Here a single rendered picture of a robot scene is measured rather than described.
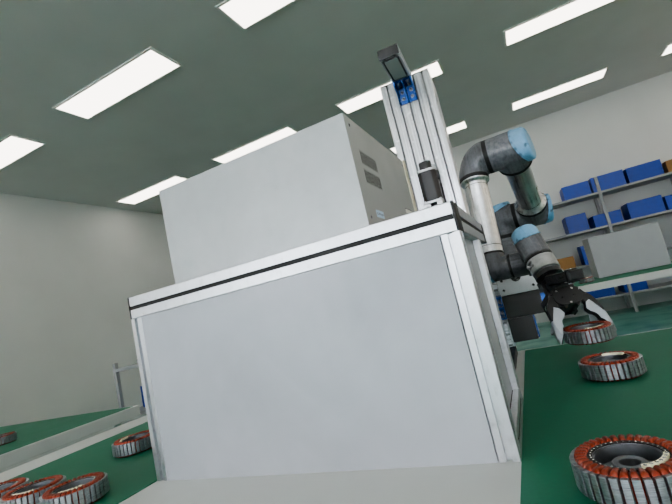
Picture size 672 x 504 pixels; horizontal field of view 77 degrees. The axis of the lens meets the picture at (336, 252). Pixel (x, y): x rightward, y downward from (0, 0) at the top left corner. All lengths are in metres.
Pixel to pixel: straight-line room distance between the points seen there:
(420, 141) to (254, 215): 1.49
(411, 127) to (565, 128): 6.03
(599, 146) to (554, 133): 0.69
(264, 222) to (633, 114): 7.70
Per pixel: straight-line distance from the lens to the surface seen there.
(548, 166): 7.93
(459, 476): 0.66
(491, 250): 1.41
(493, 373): 0.65
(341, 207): 0.71
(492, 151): 1.51
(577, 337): 1.15
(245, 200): 0.81
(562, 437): 0.74
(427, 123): 2.19
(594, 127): 8.12
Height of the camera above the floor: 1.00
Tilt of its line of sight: 7 degrees up
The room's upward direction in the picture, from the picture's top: 13 degrees counter-clockwise
